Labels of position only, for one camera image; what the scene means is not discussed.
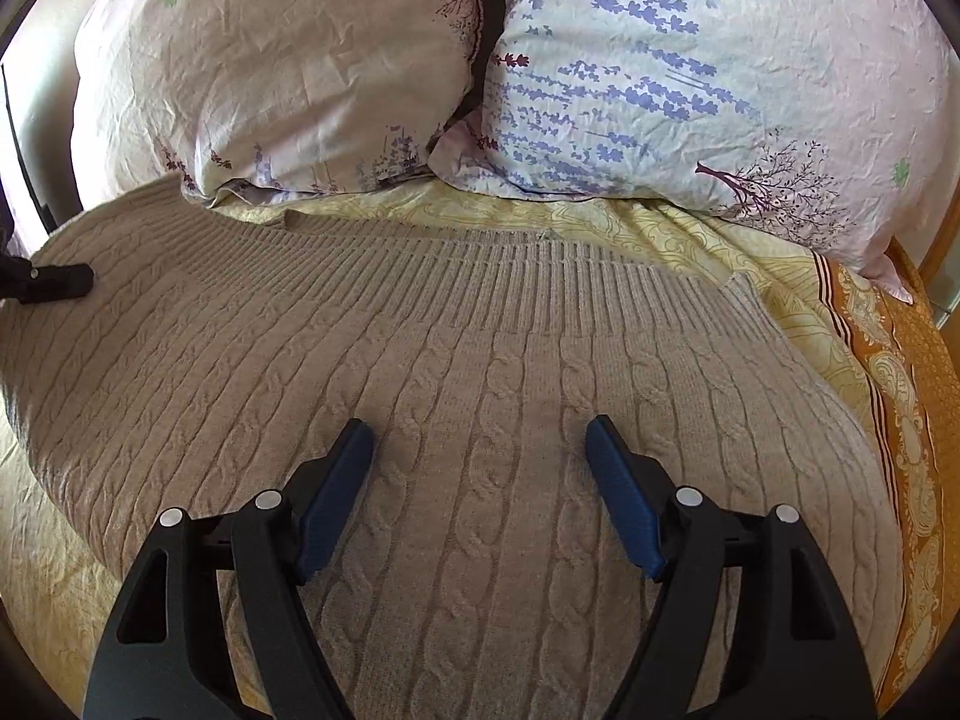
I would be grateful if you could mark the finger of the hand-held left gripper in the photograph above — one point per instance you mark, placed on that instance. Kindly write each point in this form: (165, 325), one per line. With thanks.
(52, 281)

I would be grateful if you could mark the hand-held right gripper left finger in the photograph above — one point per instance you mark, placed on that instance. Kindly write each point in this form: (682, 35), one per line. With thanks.
(337, 495)

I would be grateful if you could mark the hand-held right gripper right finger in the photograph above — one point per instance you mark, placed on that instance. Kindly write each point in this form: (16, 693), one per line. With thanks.
(622, 499)

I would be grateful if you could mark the beige headboard with black edge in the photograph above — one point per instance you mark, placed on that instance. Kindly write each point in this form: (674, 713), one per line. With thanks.
(45, 90)

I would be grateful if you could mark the yellow patterned bed sheet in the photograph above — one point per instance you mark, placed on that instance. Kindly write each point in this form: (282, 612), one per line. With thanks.
(750, 240)

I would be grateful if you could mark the pale pink floral pillow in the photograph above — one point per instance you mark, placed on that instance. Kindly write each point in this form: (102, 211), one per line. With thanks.
(262, 67)

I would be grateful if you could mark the wooden glass-panel cabinet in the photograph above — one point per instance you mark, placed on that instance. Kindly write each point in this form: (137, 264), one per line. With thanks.
(941, 255)

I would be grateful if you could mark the lavender print pillow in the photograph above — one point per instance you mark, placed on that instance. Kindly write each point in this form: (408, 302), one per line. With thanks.
(712, 75)

